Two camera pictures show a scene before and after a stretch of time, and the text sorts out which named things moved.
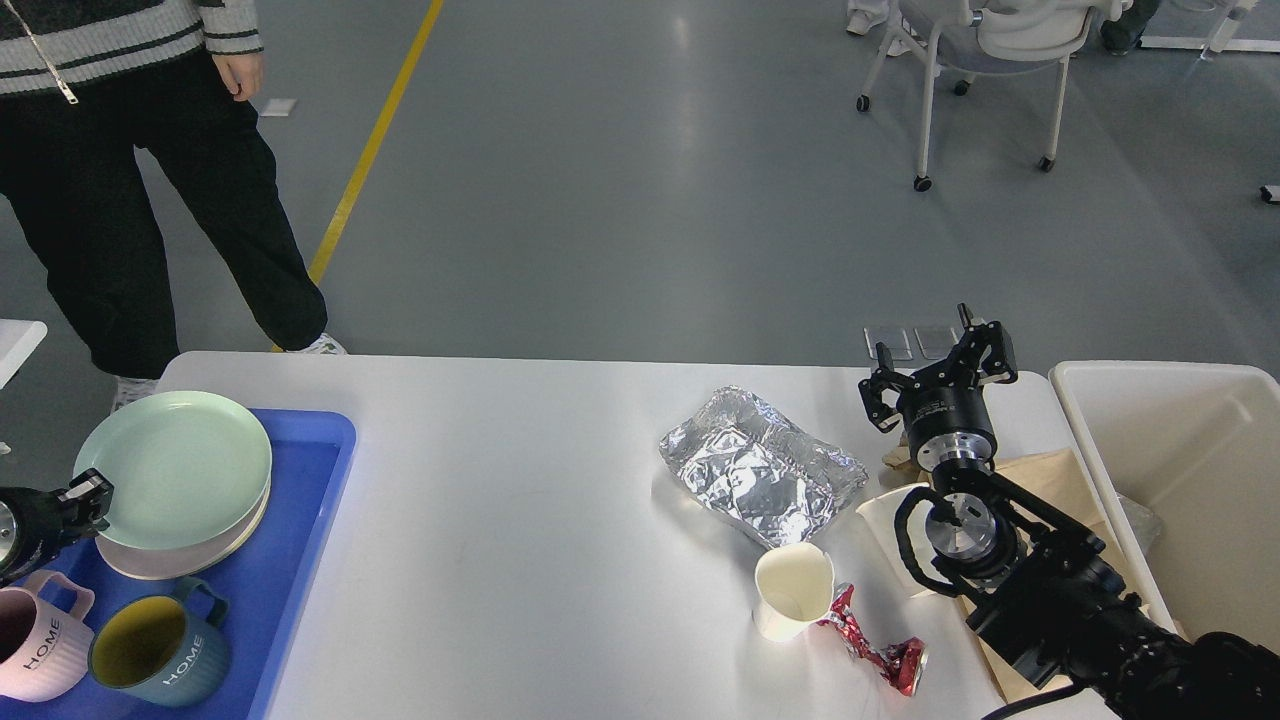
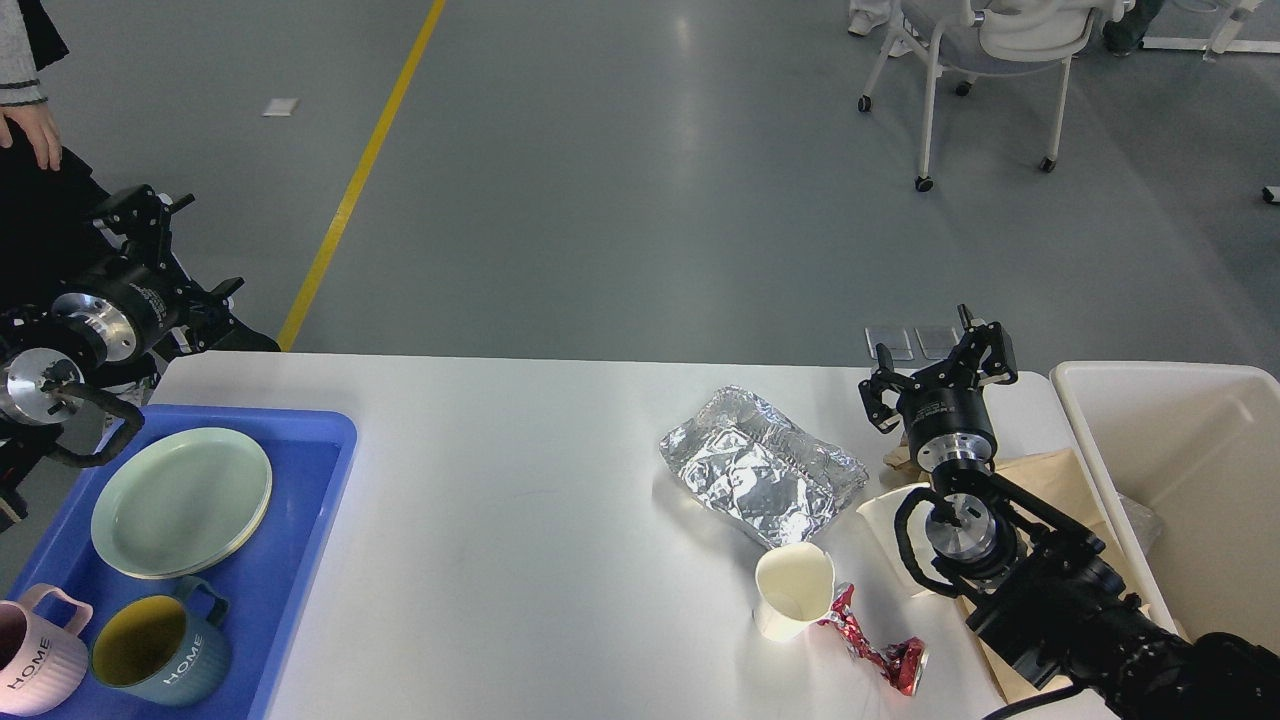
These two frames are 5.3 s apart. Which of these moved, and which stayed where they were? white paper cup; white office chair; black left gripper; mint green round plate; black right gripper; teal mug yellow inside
Moved: mint green round plate; black left gripper
Stayed: white office chair; white paper cup; teal mug yellow inside; black right gripper
